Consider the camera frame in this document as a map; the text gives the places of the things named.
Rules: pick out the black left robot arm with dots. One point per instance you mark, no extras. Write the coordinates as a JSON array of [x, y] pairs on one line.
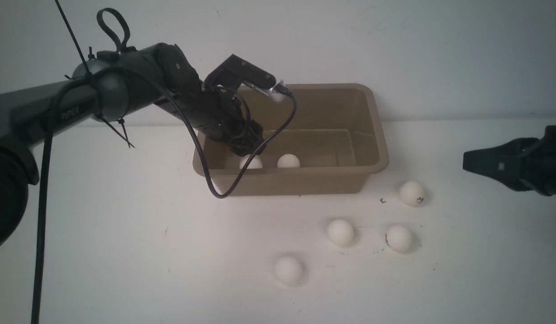
[[109, 86]]

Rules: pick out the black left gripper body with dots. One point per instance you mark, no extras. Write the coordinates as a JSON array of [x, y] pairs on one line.
[[223, 116]]

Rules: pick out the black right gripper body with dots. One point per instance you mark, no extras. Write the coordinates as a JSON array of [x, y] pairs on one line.
[[529, 164]]

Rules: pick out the white ball logo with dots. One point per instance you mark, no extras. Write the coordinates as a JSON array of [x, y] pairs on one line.
[[412, 193]]

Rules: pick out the white ball with logo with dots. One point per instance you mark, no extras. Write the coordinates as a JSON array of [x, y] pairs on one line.
[[288, 161]]

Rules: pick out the white ball marked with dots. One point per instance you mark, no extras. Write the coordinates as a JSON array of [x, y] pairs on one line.
[[399, 238]]

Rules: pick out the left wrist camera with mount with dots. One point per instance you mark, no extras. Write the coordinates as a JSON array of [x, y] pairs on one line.
[[235, 72]]

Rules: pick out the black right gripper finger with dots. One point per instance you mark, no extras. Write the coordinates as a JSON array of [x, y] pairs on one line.
[[484, 162]]

